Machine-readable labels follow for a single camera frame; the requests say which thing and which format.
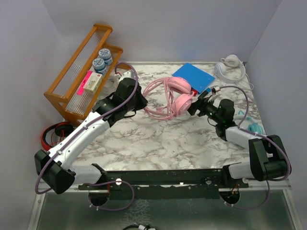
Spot red black headphones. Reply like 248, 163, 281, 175
41, 122, 74, 151

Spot white headphones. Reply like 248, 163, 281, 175
213, 54, 254, 91

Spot blue-lidded jar front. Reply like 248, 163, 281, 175
92, 58, 106, 75

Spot pink cat-ear headphones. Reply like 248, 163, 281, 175
142, 77, 195, 121

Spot blue-lidded jar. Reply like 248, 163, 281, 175
98, 48, 113, 66
92, 58, 106, 75

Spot red black marker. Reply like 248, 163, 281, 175
191, 89, 199, 96

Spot small cardboard box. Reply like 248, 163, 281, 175
83, 72, 103, 93

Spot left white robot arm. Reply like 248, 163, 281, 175
34, 78, 147, 194

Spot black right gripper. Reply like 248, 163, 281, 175
183, 95, 222, 124

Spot clear tape roll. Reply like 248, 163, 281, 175
101, 74, 120, 95

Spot blue black marker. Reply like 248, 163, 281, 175
198, 88, 211, 100

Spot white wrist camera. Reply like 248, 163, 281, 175
115, 70, 135, 82
208, 86, 221, 102

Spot blue notebook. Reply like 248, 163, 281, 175
172, 63, 215, 93

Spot wooden tiered shelf rack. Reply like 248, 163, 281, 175
44, 23, 123, 127

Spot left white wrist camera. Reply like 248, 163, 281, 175
115, 70, 135, 82

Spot black front mounting rail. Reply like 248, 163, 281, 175
78, 166, 248, 199

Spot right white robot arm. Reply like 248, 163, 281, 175
188, 99, 292, 187

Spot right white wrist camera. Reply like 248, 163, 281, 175
208, 86, 221, 102

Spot blue-lidded jar rear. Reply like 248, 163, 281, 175
98, 48, 113, 66

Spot teal cat-ear headphones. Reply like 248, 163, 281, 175
234, 110, 265, 135

